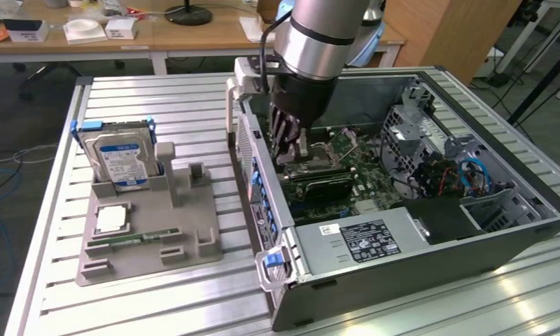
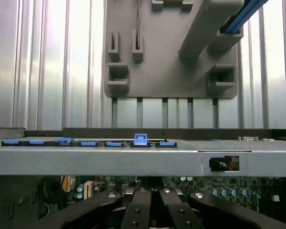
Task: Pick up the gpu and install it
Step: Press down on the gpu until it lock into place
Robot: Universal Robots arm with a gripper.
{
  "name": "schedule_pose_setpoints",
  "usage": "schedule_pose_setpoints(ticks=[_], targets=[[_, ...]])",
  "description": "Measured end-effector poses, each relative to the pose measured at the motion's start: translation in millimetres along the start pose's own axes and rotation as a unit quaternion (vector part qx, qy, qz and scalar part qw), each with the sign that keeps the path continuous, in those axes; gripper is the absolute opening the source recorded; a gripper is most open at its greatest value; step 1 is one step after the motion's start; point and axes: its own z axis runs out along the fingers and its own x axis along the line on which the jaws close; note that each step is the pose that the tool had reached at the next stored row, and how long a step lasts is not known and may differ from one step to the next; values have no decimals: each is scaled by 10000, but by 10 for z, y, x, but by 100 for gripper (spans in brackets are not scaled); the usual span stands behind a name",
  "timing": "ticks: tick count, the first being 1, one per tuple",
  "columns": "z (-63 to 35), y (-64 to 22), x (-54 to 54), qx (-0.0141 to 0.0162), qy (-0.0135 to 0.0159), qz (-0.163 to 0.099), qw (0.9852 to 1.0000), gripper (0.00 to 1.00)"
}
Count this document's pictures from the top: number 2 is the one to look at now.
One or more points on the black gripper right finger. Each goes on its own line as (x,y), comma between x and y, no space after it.
(178,212)

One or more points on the black open PC case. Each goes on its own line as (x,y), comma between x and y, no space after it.
(109,162)

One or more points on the grey parts rack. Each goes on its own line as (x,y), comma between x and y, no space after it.
(166,59)

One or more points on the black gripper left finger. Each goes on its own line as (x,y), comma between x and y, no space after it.
(138,210)

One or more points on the green RAM stick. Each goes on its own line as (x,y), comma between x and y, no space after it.
(139,23)

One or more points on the green Dell motherboard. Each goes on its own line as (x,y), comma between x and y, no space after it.
(205,183)

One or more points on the hard disk blue carrier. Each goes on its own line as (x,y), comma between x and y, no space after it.
(238,20)

